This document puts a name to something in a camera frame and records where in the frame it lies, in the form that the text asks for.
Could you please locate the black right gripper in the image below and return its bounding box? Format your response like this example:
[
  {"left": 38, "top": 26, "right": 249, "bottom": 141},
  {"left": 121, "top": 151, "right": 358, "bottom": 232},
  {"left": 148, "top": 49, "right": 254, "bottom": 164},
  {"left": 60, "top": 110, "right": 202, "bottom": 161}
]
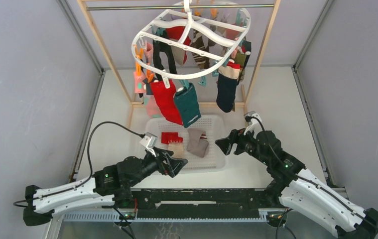
[{"left": 215, "top": 124, "right": 269, "bottom": 166}]

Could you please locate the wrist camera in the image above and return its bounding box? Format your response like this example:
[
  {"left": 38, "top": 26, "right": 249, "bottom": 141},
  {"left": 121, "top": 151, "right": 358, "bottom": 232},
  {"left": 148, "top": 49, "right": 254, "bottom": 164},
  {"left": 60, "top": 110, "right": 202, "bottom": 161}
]
[
  {"left": 139, "top": 132, "right": 158, "bottom": 157},
  {"left": 243, "top": 111, "right": 263, "bottom": 135}
]

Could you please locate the white round clip hanger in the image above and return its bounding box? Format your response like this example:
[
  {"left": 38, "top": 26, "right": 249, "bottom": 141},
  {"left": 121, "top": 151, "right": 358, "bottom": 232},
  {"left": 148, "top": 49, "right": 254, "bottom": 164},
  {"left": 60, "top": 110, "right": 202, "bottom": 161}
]
[{"left": 132, "top": 0, "right": 251, "bottom": 80}]

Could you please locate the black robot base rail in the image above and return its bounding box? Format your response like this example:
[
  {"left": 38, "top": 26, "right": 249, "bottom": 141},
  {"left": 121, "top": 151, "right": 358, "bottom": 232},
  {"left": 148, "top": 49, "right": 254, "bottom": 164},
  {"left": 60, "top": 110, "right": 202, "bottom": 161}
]
[{"left": 119, "top": 188, "right": 285, "bottom": 221}]

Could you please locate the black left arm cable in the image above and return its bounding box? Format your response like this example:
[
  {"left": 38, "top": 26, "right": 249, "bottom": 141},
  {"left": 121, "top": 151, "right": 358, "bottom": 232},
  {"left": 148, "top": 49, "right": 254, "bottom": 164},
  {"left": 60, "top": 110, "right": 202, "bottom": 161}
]
[{"left": 12, "top": 121, "right": 146, "bottom": 209}]

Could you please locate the white plastic basket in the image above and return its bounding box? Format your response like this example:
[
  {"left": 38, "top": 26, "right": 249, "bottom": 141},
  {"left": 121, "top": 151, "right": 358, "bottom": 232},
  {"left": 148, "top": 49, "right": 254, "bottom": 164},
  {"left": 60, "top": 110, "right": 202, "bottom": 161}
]
[{"left": 145, "top": 115, "right": 228, "bottom": 173}]

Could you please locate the grey mauve sock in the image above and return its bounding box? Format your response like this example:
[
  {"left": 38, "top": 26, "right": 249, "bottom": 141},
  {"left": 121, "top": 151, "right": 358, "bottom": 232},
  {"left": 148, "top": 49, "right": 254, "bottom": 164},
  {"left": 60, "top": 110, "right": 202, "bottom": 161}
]
[{"left": 186, "top": 128, "right": 209, "bottom": 158}]

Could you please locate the navy sock striped cuff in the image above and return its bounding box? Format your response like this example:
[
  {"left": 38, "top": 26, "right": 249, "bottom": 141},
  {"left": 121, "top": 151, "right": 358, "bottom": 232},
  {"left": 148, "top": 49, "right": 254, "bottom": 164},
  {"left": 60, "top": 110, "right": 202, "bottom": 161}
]
[{"left": 216, "top": 60, "right": 241, "bottom": 113}]

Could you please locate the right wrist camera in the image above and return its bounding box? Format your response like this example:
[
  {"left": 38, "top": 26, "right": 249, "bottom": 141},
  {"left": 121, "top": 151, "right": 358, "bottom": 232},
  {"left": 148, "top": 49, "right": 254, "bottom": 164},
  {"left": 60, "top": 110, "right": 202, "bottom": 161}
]
[{"left": 243, "top": 111, "right": 263, "bottom": 135}]

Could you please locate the pink patterned sock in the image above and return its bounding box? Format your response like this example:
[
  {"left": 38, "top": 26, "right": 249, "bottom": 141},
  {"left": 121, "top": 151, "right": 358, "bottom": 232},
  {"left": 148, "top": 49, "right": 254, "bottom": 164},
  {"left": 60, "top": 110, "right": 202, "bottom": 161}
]
[{"left": 133, "top": 40, "right": 163, "bottom": 118}]

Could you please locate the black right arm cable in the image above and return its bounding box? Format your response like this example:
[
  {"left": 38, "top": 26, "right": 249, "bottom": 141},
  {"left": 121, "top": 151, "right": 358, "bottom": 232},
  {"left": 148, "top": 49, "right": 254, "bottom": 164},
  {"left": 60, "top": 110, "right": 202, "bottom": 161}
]
[{"left": 248, "top": 116, "right": 378, "bottom": 239}]

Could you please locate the brown striped sock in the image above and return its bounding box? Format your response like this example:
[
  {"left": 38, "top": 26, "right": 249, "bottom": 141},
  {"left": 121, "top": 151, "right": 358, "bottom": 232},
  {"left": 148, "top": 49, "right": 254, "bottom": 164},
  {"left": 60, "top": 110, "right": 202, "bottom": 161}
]
[{"left": 190, "top": 30, "right": 210, "bottom": 70}]

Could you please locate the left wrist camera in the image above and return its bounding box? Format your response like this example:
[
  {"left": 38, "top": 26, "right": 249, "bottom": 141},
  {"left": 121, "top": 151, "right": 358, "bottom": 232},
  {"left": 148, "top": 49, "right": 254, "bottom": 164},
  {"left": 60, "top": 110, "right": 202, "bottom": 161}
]
[{"left": 139, "top": 132, "right": 158, "bottom": 157}]

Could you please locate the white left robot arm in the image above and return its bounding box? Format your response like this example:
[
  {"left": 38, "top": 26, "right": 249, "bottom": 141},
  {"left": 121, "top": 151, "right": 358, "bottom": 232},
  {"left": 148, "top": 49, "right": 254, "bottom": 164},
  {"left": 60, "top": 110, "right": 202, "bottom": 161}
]
[{"left": 22, "top": 147, "right": 188, "bottom": 227}]

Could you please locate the red and beige sock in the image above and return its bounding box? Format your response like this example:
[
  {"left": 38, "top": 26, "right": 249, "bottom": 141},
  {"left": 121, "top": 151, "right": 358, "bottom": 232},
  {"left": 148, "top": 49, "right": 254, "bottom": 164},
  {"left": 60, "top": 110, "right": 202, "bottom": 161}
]
[{"left": 161, "top": 132, "right": 185, "bottom": 158}]

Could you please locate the metal hanging rod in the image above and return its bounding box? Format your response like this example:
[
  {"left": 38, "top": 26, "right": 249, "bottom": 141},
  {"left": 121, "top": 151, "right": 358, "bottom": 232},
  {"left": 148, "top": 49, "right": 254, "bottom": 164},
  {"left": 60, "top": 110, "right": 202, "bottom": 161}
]
[{"left": 86, "top": 4, "right": 275, "bottom": 11}]

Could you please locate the navy blue sock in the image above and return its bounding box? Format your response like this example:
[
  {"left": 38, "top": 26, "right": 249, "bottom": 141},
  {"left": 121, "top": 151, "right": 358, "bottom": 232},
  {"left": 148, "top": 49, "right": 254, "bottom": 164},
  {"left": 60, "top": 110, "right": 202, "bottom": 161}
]
[{"left": 142, "top": 78, "right": 154, "bottom": 96}]

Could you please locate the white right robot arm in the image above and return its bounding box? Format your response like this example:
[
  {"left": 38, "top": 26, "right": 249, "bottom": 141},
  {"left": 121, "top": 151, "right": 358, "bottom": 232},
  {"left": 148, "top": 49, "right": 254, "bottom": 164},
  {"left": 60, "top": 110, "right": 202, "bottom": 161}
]
[{"left": 215, "top": 129, "right": 378, "bottom": 239}]

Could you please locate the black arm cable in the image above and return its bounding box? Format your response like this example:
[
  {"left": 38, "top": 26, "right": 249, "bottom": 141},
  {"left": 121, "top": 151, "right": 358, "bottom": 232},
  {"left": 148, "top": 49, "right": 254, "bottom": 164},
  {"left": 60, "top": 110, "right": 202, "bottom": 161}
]
[
  {"left": 12, "top": 121, "right": 146, "bottom": 209},
  {"left": 248, "top": 116, "right": 378, "bottom": 239}
]

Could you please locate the red hanging sock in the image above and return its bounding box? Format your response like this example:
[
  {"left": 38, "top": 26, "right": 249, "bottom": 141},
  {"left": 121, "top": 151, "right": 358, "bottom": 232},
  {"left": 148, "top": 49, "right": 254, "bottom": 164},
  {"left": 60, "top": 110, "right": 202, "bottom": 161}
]
[{"left": 150, "top": 80, "right": 183, "bottom": 125}]

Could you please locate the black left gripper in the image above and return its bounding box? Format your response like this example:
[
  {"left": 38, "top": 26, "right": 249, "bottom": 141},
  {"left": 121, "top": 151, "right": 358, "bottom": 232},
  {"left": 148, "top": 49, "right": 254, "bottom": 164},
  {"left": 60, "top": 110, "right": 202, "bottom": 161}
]
[{"left": 128, "top": 146, "right": 188, "bottom": 187}]

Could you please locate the wooden hanging rack frame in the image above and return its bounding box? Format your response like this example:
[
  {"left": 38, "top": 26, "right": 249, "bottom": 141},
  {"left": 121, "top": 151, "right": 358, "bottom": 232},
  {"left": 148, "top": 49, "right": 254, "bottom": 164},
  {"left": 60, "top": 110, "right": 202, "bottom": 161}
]
[{"left": 76, "top": 0, "right": 282, "bottom": 130}]

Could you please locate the dark teal sock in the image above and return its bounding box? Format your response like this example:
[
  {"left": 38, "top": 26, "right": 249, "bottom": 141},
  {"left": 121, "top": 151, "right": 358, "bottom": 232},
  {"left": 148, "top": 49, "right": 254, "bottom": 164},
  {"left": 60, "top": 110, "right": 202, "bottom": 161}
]
[{"left": 173, "top": 83, "right": 202, "bottom": 128}]

